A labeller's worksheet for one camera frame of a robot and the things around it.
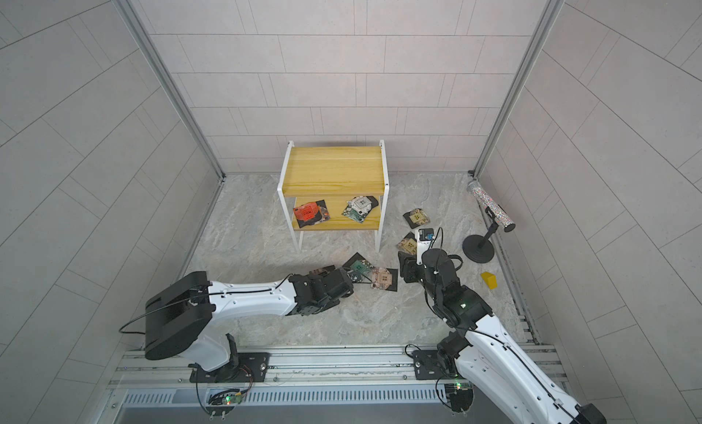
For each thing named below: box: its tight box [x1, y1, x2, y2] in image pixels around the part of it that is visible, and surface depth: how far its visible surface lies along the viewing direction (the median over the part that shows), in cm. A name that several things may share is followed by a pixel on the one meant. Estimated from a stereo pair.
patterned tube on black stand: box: [462, 180, 516, 264], surface depth 87 cm
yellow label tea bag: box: [395, 237, 418, 255], surface depth 96 cm
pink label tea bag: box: [370, 266, 393, 291], surface depth 88 cm
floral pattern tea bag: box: [403, 207, 431, 230], surface depth 104 cm
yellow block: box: [479, 271, 499, 290], surface depth 87 cm
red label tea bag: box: [292, 199, 331, 229], surface depth 86 cm
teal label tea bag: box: [341, 252, 376, 284], surface depth 92 cm
